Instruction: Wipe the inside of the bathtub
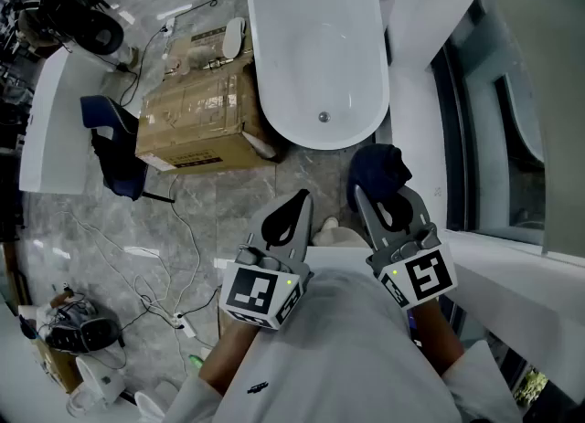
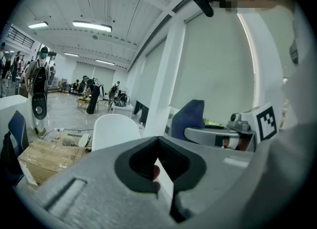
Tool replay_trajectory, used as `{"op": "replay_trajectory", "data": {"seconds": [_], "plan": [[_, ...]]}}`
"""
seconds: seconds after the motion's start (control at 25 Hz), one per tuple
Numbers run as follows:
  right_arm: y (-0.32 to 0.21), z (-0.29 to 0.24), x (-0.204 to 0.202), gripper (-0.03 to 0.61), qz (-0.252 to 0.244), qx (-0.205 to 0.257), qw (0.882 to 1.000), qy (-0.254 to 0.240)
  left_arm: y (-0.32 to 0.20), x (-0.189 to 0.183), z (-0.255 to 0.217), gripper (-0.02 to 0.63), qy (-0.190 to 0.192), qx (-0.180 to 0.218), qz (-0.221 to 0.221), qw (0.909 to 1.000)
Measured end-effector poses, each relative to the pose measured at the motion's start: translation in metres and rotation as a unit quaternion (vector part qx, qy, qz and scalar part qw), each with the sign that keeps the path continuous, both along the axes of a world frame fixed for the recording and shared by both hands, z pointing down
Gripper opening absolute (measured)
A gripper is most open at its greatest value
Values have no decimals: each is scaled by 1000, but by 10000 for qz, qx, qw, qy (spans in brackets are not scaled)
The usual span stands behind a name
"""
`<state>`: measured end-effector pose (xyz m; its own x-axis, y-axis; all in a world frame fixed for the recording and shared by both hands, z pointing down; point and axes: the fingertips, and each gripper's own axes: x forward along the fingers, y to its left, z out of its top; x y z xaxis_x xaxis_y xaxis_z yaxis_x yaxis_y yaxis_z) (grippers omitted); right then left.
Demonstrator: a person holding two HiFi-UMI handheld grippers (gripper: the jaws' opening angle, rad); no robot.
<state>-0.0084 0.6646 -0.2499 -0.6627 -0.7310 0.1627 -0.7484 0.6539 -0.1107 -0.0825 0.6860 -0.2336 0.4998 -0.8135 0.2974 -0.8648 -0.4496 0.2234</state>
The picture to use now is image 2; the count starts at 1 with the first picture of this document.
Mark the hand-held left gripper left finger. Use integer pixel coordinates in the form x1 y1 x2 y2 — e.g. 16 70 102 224
14 136 179 229

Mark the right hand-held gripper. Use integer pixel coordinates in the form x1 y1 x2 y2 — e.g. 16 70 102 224
184 101 278 152

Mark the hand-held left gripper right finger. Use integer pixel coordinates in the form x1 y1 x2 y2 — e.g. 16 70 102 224
158 136 257 229

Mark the dark blue cloth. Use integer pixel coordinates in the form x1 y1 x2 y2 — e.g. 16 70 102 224
171 99 206 141

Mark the white bathtub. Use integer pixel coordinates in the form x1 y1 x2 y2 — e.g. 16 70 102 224
91 113 174 199

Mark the person's left hand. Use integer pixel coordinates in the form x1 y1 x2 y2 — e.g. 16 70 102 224
152 165 161 193

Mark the large cardboard box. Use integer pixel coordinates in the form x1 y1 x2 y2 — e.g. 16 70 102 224
17 137 91 186

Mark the white oval lid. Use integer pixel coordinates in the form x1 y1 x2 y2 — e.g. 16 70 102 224
78 133 92 148

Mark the white roller blind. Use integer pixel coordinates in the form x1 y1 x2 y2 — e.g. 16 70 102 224
169 10 257 126
135 37 167 110

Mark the white counter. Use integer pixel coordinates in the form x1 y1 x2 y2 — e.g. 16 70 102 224
110 102 135 119

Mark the low wooden table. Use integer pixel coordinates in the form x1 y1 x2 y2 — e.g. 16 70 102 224
76 97 92 108

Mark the dark blue chair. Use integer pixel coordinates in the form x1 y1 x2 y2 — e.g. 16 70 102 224
7 110 30 151

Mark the person's white shirt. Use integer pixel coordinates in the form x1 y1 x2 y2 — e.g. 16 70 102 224
278 0 317 135

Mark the black head-mounted camera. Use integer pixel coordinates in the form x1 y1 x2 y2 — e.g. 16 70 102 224
192 0 215 18

